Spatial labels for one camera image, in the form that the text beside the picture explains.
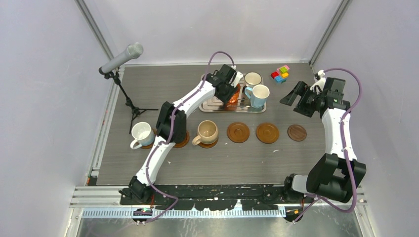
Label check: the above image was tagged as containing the cream white mug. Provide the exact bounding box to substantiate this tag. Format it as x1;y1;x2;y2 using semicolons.
244;72;262;88

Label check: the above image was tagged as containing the orange mug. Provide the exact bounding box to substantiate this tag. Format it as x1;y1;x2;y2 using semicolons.
228;84;241;104

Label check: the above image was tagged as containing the grey microphone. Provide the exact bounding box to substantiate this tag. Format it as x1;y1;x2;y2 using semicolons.
98;42;144;75

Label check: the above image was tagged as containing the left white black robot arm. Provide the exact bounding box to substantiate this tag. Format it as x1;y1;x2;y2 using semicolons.
119;64;244;204

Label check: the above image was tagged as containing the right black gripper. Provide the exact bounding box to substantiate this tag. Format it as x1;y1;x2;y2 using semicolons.
280;81;324;118

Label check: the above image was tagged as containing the orange brown coaster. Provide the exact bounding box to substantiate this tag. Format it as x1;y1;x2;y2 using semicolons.
141;128;157;149
255;122;280;144

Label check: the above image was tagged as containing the light blue mug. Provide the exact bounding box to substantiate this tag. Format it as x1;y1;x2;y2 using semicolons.
244;84;270;109

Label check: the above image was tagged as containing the white blue mug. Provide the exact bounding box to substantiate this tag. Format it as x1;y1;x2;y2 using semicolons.
130;122;155;150

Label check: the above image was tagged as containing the purple cable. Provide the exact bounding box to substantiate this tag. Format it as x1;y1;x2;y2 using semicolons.
293;68;363;224
144;51;237;224

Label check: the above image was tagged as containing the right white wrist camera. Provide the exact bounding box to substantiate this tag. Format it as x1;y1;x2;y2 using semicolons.
310;70;326;94

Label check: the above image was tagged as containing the orange brown coaster front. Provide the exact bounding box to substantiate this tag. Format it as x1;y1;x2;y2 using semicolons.
255;122;280;144

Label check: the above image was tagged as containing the colourful block puzzle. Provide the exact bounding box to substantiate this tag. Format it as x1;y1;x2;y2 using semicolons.
270;65;290;83

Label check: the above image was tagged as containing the dark wooden coaster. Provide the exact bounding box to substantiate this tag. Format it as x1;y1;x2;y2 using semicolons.
287;124;307;142

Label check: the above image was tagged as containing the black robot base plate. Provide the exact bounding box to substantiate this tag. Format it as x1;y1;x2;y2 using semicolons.
119;184;313;211

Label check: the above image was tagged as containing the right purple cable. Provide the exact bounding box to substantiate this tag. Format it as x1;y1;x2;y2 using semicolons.
293;68;363;224

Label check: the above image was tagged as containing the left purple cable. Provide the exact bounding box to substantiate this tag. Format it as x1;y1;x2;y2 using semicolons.
144;51;237;224

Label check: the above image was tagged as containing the beige mug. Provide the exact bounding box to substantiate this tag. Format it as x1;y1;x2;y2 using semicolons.
192;120;219;146

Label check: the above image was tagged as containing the metal tray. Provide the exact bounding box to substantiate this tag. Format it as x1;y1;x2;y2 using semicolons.
199;78;267;113

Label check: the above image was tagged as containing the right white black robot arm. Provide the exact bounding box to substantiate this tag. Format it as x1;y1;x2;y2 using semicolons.
280;78;367;203

